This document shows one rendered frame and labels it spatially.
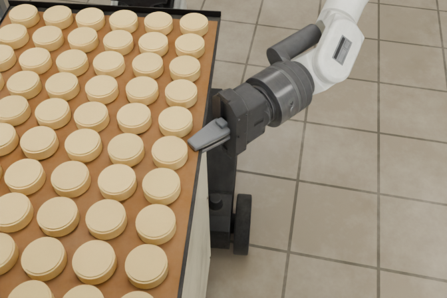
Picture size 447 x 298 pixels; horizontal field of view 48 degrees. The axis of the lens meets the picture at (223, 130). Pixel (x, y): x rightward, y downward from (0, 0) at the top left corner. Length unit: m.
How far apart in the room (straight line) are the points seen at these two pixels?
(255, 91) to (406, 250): 1.22
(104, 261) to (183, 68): 0.34
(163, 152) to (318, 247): 1.16
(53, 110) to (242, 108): 0.28
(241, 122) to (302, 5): 2.02
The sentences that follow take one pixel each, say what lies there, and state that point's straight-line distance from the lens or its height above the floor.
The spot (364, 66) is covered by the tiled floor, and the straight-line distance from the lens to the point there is 2.40.
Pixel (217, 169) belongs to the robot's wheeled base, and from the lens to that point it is 1.71.
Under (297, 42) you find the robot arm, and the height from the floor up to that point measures 1.04.
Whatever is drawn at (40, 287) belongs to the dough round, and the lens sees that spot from 0.63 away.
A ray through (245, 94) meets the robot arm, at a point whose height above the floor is 1.04.
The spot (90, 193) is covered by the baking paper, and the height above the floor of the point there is 1.00.
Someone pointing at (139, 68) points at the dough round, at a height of 1.02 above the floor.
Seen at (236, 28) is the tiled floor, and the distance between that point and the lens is 2.52.
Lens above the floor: 1.56
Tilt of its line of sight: 50 degrees down
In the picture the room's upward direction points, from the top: straight up
